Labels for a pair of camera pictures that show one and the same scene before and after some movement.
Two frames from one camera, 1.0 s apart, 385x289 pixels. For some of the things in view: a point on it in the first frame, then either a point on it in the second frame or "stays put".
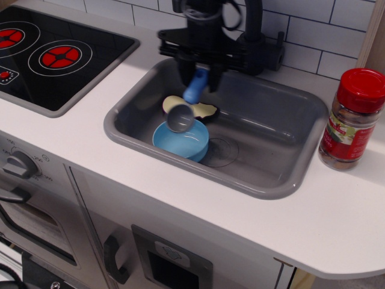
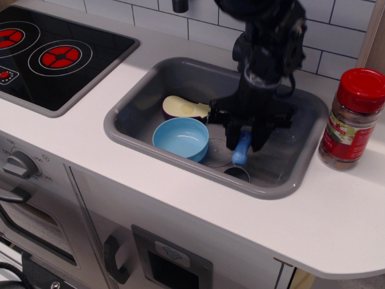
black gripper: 203,40 → 254,104
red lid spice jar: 351,126 stays put
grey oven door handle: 18,195 stays put
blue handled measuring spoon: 196,87 → 239,157
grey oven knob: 19,164 stays put
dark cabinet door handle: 110,247 stays put
